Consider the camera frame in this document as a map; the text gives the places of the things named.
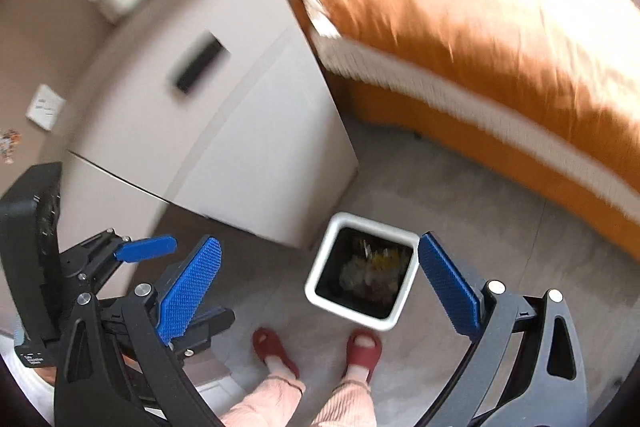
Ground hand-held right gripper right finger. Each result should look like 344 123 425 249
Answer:
417 231 589 427

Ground white wall socket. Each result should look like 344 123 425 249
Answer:
26 83 67 131

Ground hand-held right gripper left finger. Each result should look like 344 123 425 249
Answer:
54 237 223 427

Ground white nightstand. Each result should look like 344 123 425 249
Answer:
37 0 360 303

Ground person's left leg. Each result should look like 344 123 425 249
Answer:
220 354 307 427

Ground white square trash bin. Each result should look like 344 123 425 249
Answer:
304 213 421 333

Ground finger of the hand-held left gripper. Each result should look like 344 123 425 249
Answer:
170 306 236 358
59 229 179 295

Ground person's right leg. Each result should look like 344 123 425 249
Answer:
311 364 377 427

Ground crumpled white tissue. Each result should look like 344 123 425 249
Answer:
340 257 372 292

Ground yellow crumpled wrapper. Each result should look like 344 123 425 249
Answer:
372 248 403 270

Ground person's leg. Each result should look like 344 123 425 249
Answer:
311 364 377 427
220 354 307 427

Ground bed with orange cover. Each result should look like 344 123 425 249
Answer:
292 0 640 258

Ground red slipper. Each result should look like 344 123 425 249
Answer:
252 327 301 380
341 328 384 383

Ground colourful wall sticker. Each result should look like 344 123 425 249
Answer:
0 129 23 165

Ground white lace bed trim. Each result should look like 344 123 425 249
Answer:
304 0 640 222

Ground black remote control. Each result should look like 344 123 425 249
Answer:
175 32 232 95

